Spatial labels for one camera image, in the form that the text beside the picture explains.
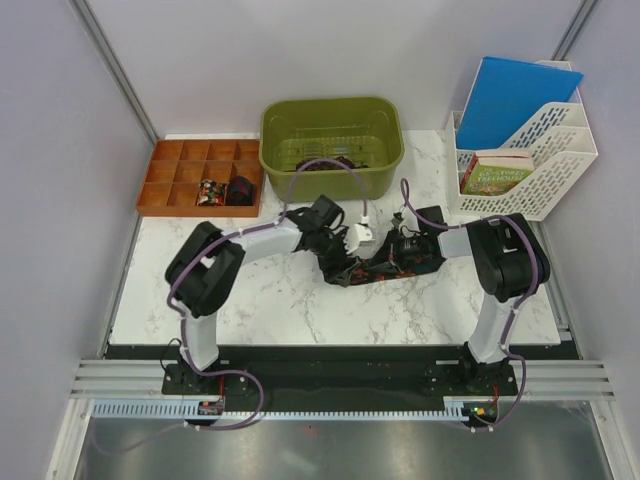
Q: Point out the rolled colourful floral tie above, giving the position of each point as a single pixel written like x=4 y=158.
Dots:
x=211 y=193

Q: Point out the white file organizer rack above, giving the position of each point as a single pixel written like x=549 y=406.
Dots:
x=561 y=144

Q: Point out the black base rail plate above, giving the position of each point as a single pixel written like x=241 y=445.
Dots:
x=348 y=377

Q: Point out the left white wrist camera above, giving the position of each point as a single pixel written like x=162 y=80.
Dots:
x=357 y=236

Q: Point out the green treehouse book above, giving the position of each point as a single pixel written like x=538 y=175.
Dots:
x=494 y=172

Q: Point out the aluminium frame rail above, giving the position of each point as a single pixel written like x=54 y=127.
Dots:
x=585 y=380

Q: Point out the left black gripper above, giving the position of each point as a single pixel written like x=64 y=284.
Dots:
x=335 y=271

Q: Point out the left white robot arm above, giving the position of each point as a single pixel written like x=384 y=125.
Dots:
x=202 y=275

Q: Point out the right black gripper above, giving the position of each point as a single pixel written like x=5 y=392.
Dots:
x=391 y=248

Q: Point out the orange compartment tray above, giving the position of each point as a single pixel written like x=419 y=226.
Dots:
x=176 y=168

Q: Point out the dark tie in basin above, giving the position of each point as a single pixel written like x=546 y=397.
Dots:
x=336 y=163

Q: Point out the blue folder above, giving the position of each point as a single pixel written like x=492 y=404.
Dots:
x=505 y=94

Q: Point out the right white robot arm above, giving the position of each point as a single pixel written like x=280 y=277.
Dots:
x=510 y=265

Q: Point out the rolled dark navy tie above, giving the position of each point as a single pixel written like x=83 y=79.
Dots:
x=240 y=191

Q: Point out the black orange floral tie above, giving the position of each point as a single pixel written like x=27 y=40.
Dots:
x=378 y=270

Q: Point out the olive green plastic basin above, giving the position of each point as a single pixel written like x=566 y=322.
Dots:
x=365 y=128

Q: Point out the grey slotted cable duct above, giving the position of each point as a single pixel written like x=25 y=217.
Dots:
x=201 y=410

